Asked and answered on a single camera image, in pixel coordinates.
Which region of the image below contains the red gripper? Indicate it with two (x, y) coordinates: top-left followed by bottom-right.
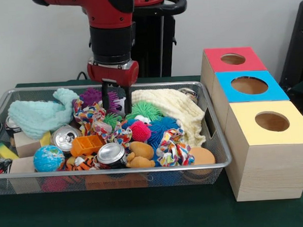
(87, 59), (142, 116)

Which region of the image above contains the colourful knotted rope toy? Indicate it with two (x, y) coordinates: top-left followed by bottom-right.
(73, 96), (133, 151)

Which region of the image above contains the silver mesh bin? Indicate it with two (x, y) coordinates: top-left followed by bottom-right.
(0, 77), (234, 196)

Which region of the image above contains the wooden box with three holes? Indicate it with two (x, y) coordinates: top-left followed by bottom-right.
(198, 43), (303, 204)

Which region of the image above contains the small soccer ball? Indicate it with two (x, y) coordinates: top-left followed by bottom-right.
(112, 98), (128, 114)

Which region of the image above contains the purple spiky ball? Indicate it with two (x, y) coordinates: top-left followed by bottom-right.
(78, 86), (120, 115)

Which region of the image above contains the silver drink can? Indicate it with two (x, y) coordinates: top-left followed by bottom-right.
(50, 124), (83, 153)
(96, 141), (128, 170)

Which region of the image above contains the orange plastic crate toy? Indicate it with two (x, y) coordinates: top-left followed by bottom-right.
(70, 133), (107, 158)

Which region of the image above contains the orange plush toy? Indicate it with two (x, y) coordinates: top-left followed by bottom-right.
(124, 140), (156, 169)

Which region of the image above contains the blue spiky ball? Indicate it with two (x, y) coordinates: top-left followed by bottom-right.
(145, 118), (185, 147)

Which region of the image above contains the cream cloth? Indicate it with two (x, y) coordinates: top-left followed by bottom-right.
(129, 86), (207, 150)

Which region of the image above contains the mint green cloth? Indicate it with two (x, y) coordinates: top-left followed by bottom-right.
(7, 87), (82, 141)

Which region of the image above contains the blue globe ball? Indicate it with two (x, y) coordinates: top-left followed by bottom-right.
(32, 144), (66, 173)

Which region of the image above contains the dark green cloth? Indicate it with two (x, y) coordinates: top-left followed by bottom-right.
(0, 69), (303, 227)

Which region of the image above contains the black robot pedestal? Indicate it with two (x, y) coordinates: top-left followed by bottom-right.
(130, 0), (191, 79)

